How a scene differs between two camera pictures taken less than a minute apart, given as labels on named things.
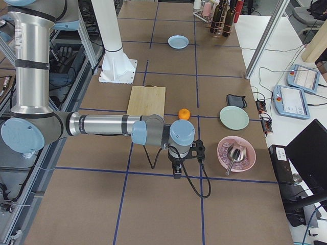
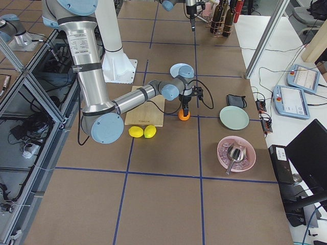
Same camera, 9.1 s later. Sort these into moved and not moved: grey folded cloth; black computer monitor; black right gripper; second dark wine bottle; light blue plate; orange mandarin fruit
Moved: black right gripper; light blue plate
Not moved: orange mandarin fruit; black computer monitor; grey folded cloth; second dark wine bottle
